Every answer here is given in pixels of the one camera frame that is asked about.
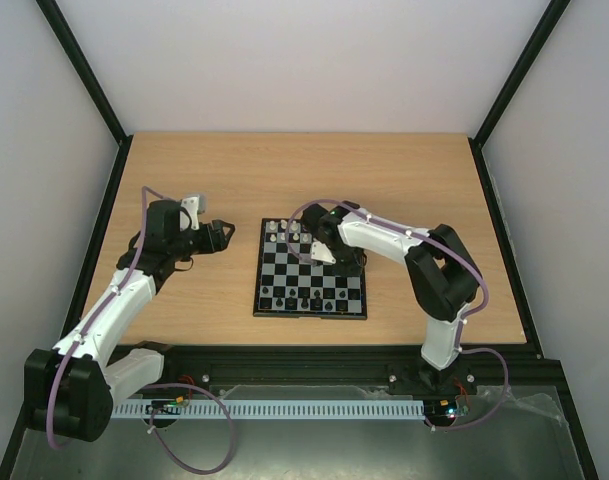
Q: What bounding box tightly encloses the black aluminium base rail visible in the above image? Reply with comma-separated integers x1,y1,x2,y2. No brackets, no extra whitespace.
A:
108,342,565,396

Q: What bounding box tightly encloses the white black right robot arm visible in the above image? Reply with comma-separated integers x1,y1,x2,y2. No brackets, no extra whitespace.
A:
292,199,489,392

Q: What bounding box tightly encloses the black frame post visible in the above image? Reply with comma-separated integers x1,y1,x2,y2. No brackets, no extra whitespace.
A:
36,0,133,146
471,0,573,149

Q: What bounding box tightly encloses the black white chess board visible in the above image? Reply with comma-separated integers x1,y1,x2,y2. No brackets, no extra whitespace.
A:
253,218,367,320

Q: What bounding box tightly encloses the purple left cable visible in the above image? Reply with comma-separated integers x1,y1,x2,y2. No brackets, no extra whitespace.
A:
46,186,235,476

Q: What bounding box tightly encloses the black frame post right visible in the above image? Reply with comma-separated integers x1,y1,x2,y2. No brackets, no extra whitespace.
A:
471,0,573,149

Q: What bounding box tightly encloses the black frame post left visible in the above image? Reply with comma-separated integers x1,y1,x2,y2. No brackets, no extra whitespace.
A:
36,0,133,146

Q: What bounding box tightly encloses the light blue cable duct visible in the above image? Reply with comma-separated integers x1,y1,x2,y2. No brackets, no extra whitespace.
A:
112,399,425,421

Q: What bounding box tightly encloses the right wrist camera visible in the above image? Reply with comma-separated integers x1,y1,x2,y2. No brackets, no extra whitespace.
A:
310,241,336,265

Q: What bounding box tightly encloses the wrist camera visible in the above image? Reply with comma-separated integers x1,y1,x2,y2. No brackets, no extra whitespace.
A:
180,194,206,231
310,241,336,265

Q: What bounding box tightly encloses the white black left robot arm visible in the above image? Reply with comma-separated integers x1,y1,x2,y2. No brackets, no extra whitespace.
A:
24,195,235,447

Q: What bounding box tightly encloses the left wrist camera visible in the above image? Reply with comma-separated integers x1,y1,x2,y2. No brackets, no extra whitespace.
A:
180,194,206,231

